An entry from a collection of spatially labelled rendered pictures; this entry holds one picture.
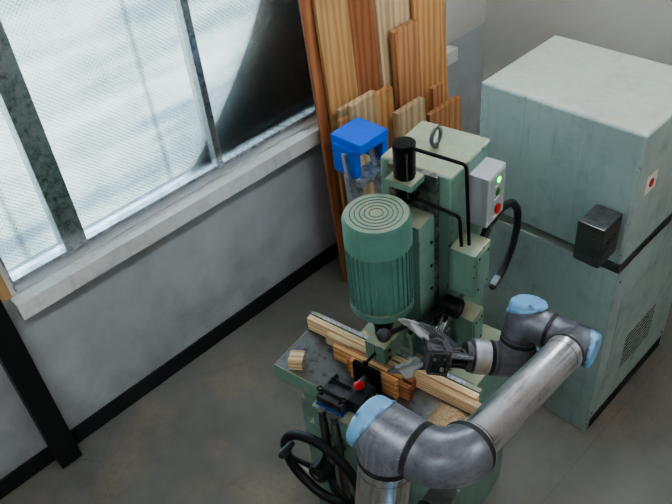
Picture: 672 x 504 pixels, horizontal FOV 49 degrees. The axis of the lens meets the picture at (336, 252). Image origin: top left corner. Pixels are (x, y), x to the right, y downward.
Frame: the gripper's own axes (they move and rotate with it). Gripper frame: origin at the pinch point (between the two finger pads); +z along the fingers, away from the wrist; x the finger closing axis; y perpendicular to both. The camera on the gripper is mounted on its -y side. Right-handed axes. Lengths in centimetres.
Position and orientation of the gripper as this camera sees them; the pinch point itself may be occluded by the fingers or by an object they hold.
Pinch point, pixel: (391, 344)
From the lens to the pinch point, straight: 187.9
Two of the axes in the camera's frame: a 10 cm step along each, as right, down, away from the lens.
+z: -9.9, -1.1, -1.1
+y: 0.7, 3.8, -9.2
